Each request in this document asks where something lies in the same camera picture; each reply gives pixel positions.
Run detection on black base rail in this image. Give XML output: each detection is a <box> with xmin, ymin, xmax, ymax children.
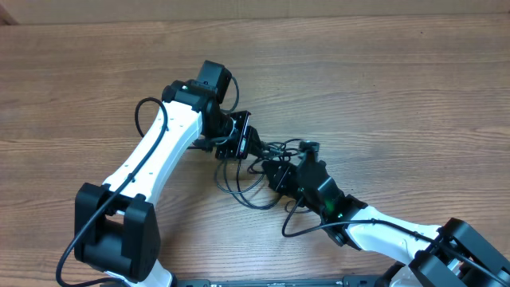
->
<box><xmin>174</xmin><ymin>275</ymin><xmax>379</xmax><ymax>287</ymax></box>

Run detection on black usb cable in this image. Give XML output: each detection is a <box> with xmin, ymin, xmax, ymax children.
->
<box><xmin>214</xmin><ymin>138</ymin><xmax>310</xmax><ymax>211</ymax></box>

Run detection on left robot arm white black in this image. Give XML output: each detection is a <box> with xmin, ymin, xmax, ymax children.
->
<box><xmin>67</xmin><ymin>61</ymin><xmax>263</xmax><ymax>286</ymax></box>

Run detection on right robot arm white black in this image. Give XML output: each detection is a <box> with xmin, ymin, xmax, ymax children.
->
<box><xmin>262</xmin><ymin>161</ymin><xmax>509</xmax><ymax>286</ymax></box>

